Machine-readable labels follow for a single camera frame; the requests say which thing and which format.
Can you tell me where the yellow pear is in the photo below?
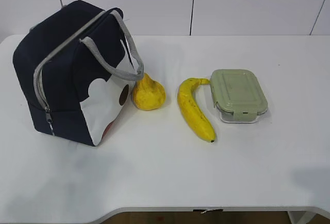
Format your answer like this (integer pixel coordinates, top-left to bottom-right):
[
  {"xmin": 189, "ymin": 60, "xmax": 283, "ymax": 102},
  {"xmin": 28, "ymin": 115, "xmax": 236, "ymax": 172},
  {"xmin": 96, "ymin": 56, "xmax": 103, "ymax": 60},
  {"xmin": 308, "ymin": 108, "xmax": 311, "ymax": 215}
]
[{"xmin": 131, "ymin": 73, "xmax": 166, "ymax": 111}]

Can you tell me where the yellow banana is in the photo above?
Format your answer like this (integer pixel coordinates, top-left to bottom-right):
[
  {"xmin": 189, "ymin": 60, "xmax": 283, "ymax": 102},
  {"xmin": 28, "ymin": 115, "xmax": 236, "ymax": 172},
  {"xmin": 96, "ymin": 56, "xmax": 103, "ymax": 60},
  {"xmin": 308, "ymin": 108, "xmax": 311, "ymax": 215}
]
[{"xmin": 177, "ymin": 78, "xmax": 216, "ymax": 143}]

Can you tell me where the glass container green lid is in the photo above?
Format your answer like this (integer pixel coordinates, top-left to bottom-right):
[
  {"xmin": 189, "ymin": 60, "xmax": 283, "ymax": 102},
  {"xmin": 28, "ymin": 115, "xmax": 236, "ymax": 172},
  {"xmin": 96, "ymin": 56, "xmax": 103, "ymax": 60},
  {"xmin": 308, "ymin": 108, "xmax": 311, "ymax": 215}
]
[{"xmin": 210, "ymin": 69, "xmax": 268, "ymax": 123}]

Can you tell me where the navy insulated lunch bag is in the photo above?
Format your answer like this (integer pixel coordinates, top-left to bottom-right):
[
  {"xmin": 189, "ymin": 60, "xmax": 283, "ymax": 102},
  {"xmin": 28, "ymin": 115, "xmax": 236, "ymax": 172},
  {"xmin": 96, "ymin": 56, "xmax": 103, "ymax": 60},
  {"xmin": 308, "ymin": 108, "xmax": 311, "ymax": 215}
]
[{"xmin": 12, "ymin": 0, "xmax": 144, "ymax": 147}]

